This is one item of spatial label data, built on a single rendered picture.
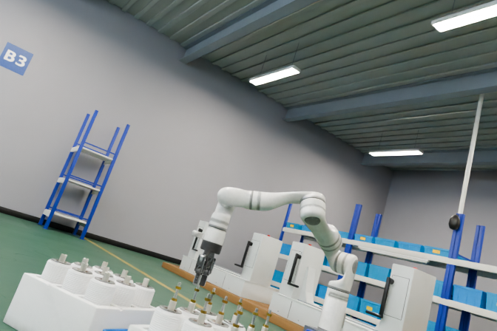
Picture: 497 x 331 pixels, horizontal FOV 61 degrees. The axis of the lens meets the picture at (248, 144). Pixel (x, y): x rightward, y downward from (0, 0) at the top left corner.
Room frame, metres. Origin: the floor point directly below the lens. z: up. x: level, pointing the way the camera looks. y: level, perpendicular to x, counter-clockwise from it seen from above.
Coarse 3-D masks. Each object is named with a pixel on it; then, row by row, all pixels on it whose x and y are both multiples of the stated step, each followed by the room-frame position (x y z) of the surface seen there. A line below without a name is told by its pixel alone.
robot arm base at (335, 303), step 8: (328, 288) 1.82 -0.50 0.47; (328, 296) 1.80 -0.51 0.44; (336, 296) 1.78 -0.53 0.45; (344, 296) 1.78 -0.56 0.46; (328, 304) 1.80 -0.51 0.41; (336, 304) 1.78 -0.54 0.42; (344, 304) 1.79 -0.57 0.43; (328, 312) 1.79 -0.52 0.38; (336, 312) 1.78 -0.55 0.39; (344, 312) 1.80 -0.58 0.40; (320, 320) 1.82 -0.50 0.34; (328, 320) 1.79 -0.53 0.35; (336, 320) 1.78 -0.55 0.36; (344, 320) 1.82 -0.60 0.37; (320, 328) 1.80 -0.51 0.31; (328, 328) 1.78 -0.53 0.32; (336, 328) 1.78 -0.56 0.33
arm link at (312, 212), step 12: (300, 204) 1.52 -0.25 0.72; (312, 204) 1.47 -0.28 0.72; (324, 204) 1.49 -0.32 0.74; (300, 216) 1.51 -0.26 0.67; (312, 216) 1.47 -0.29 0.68; (324, 216) 1.48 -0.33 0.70; (312, 228) 1.54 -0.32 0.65; (324, 228) 1.54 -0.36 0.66; (336, 228) 1.63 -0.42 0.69; (324, 240) 1.61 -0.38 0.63; (336, 240) 1.62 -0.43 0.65
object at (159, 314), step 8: (160, 312) 1.42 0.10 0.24; (168, 312) 1.42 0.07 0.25; (152, 320) 1.44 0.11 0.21; (160, 320) 1.42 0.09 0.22; (168, 320) 1.42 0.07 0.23; (176, 320) 1.43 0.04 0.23; (152, 328) 1.43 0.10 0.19; (160, 328) 1.42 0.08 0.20; (168, 328) 1.42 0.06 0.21; (176, 328) 1.43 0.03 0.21
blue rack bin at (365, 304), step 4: (364, 300) 6.66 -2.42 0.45; (360, 304) 6.72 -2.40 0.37; (364, 304) 6.66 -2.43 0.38; (368, 304) 6.59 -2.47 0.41; (372, 304) 6.53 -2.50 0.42; (376, 304) 6.46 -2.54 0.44; (380, 304) 6.41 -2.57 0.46; (360, 308) 6.71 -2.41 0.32; (364, 308) 6.65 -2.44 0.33; (368, 308) 6.57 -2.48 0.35; (372, 308) 6.52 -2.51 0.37; (376, 308) 6.46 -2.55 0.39; (360, 312) 6.70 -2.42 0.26; (364, 312) 6.64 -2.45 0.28; (376, 312) 6.45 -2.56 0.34; (372, 316) 6.50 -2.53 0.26
